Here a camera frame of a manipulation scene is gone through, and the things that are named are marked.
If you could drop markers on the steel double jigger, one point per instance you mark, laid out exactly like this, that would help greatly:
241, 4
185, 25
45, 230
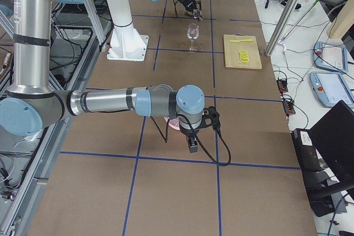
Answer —
197, 14

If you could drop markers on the blue teach pendant near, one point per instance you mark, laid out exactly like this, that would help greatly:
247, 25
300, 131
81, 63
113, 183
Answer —
330, 88

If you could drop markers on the wooden plank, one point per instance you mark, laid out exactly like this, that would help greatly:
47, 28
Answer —
343, 22

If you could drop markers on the green handled reacher tool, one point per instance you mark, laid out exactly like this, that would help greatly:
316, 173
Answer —
281, 40

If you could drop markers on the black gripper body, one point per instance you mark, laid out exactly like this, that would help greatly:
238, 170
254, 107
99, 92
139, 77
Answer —
187, 0
191, 134

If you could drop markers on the blue teach pendant far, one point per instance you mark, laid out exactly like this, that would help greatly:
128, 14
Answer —
331, 57

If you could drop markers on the clear wine glass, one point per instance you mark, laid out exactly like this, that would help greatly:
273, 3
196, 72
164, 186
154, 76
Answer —
192, 34

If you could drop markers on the aluminium frame post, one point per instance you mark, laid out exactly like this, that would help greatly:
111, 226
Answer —
283, 20

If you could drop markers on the yellow plastic knife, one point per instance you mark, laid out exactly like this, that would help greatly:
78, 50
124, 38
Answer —
241, 40

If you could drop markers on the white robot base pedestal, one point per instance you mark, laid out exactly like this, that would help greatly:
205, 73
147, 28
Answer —
126, 43

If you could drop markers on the bamboo cutting board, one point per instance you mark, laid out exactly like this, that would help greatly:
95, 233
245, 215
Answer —
231, 52

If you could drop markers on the black laptop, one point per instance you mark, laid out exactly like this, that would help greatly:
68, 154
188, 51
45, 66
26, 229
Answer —
332, 138

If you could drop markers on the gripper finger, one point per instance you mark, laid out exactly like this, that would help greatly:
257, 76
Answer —
193, 145
191, 14
199, 5

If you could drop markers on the blue teach pendant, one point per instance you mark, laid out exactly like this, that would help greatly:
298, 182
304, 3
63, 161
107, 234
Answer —
330, 88
331, 57

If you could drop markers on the pink plastic bowl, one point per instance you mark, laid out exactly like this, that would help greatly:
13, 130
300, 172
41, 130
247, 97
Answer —
173, 123

